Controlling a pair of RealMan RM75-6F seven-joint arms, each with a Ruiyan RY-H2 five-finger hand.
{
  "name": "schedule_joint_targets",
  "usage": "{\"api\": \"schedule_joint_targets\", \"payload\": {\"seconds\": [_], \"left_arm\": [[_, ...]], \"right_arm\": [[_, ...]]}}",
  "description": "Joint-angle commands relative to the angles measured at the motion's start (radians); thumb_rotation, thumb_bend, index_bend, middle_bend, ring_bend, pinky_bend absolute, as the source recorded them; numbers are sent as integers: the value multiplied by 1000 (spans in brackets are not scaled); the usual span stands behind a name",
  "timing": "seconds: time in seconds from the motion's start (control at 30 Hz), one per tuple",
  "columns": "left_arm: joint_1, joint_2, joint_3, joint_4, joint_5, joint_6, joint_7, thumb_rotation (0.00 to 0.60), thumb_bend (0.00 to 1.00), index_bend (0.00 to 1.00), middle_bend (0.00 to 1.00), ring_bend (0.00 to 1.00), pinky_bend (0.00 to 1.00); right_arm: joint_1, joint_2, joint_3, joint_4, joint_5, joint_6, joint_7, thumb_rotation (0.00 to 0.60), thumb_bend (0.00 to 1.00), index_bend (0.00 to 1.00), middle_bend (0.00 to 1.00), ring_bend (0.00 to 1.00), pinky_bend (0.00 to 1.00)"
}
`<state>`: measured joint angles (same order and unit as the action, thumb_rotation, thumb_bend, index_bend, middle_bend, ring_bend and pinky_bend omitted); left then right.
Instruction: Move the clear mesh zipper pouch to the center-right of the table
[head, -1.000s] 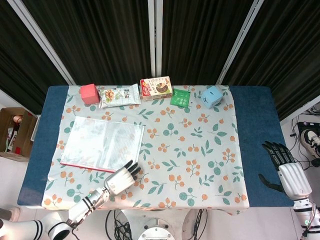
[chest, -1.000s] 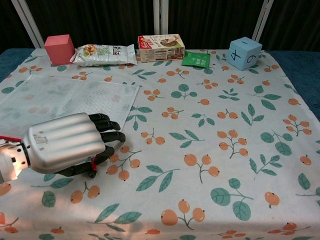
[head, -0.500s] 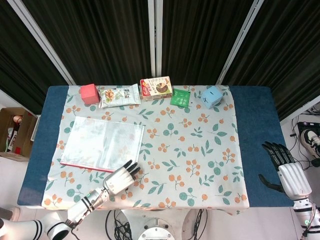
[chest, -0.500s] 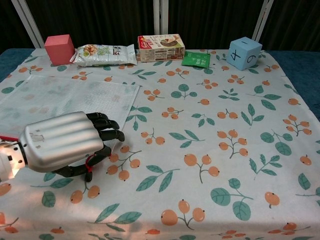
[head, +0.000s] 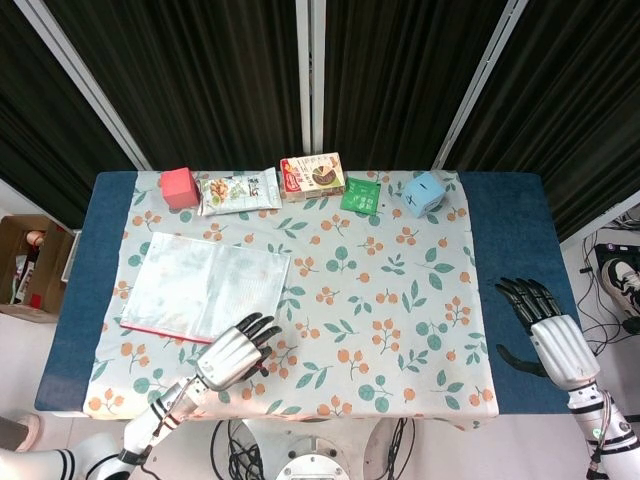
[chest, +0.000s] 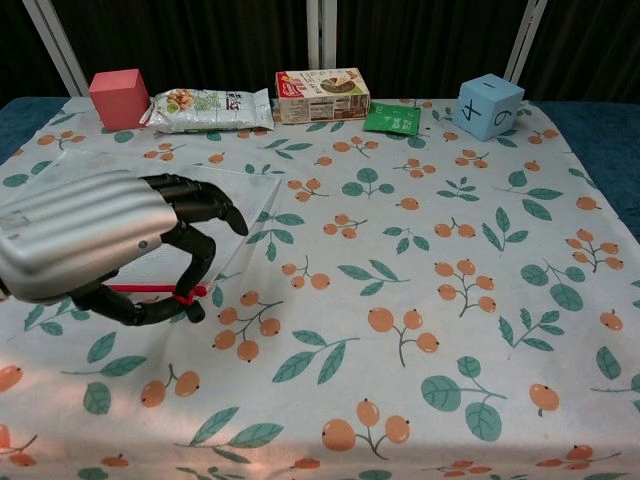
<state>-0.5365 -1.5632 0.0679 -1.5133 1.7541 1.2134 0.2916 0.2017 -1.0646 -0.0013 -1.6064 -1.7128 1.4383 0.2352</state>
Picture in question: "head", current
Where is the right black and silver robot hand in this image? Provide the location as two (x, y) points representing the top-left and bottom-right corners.
(494, 277), (601, 390)

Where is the floral leaf and berry tablecloth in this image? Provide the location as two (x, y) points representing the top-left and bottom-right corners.
(82, 169), (501, 431)

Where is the silver snack packet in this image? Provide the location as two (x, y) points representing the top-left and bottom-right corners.
(194, 167), (284, 217)

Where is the floor cable tangle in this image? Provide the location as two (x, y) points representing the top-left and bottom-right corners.
(577, 207), (640, 361)

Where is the black curtain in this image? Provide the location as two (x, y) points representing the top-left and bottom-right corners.
(0, 0), (640, 241)

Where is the brown cardboard box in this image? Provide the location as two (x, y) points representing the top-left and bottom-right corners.
(0, 214), (76, 324)

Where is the light blue numbered cube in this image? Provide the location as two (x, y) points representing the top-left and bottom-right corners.
(402, 172), (447, 219)

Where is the clear zipper pouch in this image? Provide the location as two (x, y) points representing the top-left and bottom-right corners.
(119, 231), (292, 374)

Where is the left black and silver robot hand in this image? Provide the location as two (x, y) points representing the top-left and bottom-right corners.
(194, 312), (284, 392)

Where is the cardboard snack box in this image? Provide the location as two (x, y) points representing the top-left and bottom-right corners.
(278, 151), (347, 202)

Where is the black and white sneaker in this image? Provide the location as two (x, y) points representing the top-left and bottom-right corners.
(599, 257), (640, 319)

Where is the green sachet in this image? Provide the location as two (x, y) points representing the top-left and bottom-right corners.
(339, 176), (384, 215)

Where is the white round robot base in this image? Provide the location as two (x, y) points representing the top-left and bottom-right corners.
(247, 418), (401, 480)

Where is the red foam cube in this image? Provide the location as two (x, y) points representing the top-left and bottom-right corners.
(159, 167), (201, 209)

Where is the pink shoe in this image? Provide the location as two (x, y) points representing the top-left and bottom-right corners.
(0, 413), (41, 454)

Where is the white metal frame post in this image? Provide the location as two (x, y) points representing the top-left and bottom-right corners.
(12, 0), (151, 171)
(432, 0), (531, 171)
(294, 0), (326, 156)

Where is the black cable bundle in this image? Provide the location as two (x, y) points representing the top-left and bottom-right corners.
(209, 419), (266, 480)

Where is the blue felt table cover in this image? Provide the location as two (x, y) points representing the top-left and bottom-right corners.
(33, 169), (584, 416)

